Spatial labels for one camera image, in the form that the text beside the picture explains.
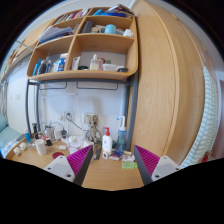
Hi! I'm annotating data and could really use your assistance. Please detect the red round bottle lid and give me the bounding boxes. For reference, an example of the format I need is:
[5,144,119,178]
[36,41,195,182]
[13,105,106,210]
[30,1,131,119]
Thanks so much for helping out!
[52,152,64,159]

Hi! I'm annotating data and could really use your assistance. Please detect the white plastic cup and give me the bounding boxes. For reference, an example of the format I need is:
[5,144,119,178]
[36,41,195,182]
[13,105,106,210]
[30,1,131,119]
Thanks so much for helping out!
[35,139,47,155]

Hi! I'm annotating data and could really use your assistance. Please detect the white pump bottle red cap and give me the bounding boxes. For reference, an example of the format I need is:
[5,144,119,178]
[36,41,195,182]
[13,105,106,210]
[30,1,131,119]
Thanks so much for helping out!
[102,127,112,159]

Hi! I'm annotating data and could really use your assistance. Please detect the tall wooden wardrobe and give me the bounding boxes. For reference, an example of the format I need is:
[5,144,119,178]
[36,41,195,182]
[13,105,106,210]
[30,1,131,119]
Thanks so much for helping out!
[132,0,209,164]

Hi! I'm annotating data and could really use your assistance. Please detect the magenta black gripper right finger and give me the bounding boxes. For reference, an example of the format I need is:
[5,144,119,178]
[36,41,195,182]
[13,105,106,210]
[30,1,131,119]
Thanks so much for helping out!
[134,145,160,185]

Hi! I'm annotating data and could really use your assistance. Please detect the green soap packet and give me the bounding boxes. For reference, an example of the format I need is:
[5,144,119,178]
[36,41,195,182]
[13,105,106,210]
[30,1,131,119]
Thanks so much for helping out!
[122,162,138,169]

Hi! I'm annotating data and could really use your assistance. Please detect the blue spray bottle white nozzle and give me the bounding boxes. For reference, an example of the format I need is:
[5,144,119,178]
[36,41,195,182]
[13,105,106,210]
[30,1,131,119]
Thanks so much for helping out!
[117,116,127,151]

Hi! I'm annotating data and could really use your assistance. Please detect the grey metal desk frame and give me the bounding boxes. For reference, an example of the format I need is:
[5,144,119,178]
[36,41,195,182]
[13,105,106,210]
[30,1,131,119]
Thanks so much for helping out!
[25,72,138,149]

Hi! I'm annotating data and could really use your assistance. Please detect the groot figurine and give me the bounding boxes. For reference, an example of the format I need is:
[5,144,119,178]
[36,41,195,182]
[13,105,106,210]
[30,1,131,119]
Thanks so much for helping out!
[88,115,98,142]

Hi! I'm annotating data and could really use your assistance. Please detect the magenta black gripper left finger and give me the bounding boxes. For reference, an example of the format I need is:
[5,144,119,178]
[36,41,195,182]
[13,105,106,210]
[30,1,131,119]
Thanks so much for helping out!
[67,145,93,186]

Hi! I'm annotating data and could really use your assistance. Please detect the teal pillow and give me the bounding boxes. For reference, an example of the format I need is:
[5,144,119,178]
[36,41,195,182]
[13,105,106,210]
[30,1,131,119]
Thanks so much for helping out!
[0,113,7,132]

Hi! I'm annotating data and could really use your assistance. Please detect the teal bowl on shelf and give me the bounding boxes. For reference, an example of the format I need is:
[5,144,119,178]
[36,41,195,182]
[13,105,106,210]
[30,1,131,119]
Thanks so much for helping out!
[105,24,116,34]

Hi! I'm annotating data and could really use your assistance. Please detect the wooden wall shelf unit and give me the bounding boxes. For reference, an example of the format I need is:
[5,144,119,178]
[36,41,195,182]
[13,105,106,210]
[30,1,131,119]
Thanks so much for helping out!
[27,7,138,81]

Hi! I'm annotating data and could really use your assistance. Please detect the folded grey clothes on shelf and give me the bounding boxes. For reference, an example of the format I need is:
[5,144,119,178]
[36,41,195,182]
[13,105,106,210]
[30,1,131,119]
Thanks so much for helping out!
[39,26,73,42]

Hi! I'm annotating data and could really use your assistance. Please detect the small blue tube bottle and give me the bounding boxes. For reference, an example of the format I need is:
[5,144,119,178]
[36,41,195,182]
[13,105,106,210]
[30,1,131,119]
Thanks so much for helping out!
[24,129,31,143]

